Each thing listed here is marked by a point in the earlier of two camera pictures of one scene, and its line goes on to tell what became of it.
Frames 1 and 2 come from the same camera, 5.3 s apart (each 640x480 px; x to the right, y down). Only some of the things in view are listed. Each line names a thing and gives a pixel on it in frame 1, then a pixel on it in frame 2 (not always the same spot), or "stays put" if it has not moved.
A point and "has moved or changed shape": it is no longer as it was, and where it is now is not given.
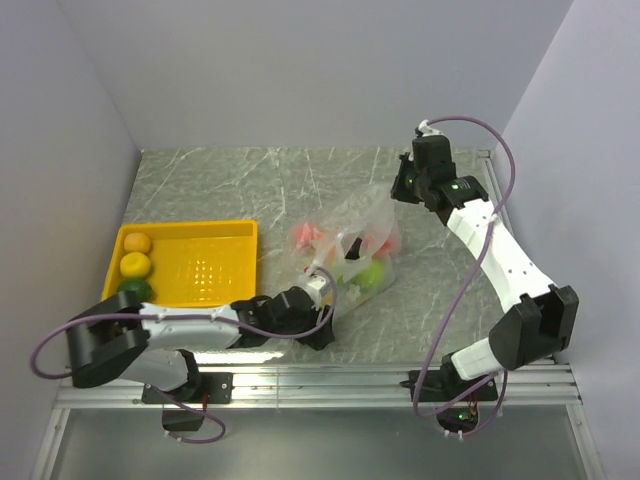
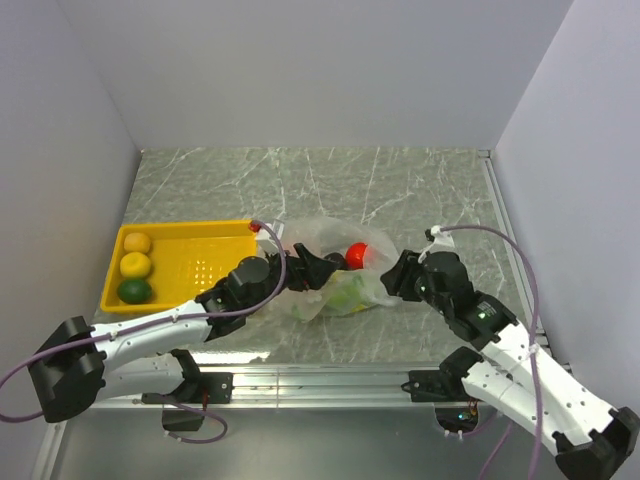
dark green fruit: x=137 y=284 stays put
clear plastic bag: x=357 y=242 has moved or changed shape
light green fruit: x=371 y=278 → x=349 y=298
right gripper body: x=409 y=183 → x=415 y=285
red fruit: x=381 y=245 → x=355 y=256
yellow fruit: x=134 y=265 stays put
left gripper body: x=307 y=322 → x=293 y=276
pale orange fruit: x=137 y=242 stays put
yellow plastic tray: x=194 y=264 stays put
